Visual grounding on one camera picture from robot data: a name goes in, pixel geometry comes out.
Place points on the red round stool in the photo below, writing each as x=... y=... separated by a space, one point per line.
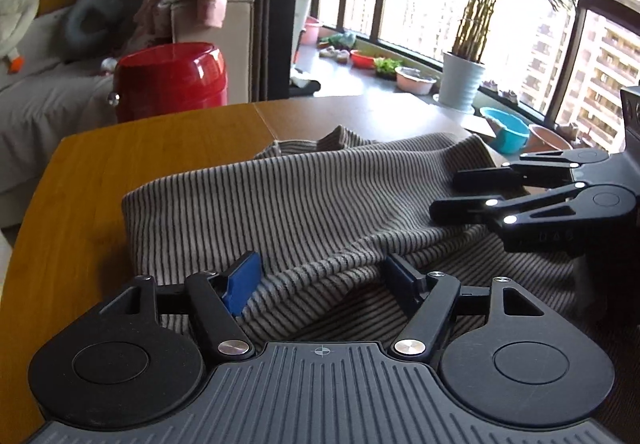
x=170 y=79

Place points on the white goose plush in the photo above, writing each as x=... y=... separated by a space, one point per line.
x=17 y=19

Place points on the silver ball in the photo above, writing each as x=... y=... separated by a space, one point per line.
x=108 y=65

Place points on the teal plastic bowl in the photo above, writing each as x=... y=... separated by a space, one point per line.
x=507 y=134

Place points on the pink flower pot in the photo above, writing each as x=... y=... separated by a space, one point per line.
x=547 y=139

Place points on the small stone planter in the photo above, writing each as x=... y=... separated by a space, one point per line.
x=500 y=92

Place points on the grey neck pillow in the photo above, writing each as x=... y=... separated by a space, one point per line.
x=80 y=32

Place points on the green toy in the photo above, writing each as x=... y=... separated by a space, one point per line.
x=340 y=40

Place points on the pink plastic basin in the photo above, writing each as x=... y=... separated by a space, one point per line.
x=312 y=30

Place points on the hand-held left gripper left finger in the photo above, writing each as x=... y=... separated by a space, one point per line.
x=242 y=281

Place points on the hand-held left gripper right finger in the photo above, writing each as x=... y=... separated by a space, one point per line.
x=400 y=281

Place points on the tray of green seedlings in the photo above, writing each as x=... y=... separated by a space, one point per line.
x=389 y=67

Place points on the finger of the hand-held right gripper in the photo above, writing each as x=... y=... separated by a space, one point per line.
x=500 y=177
x=465 y=211

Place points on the dark bundle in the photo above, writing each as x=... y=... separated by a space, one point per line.
x=305 y=84

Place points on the grey striped pants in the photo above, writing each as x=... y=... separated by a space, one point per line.
x=300 y=204

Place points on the red bowl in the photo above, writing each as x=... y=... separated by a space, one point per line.
x=362 y=60

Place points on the potted palm in white pot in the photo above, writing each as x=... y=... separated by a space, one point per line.
x=462 y=79

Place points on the grey covered sofa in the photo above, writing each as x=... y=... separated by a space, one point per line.
x=45 y=109

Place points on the pink bowl with metal liner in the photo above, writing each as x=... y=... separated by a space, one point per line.
x=415 y=83

